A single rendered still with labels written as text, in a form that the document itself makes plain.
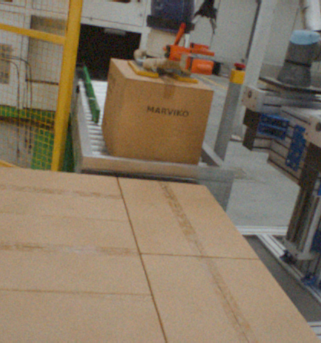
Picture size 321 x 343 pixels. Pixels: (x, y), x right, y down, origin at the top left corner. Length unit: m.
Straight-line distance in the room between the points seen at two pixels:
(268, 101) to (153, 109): 0.49
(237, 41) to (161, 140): 9.92
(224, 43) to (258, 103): 9.76
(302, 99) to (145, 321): 1.29
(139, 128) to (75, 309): 1.04
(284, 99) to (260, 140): 0.20
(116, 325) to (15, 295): 0.25
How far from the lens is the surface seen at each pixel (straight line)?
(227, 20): 11.66
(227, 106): 2.59
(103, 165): 1.92
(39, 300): 1.14
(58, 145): 2.69
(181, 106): 1.98
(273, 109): 2.00
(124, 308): 1.15
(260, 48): 5.09
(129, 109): 1.94
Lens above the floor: 1.24
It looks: 17 degrees down
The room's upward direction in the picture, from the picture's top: 10 degrees clockwise
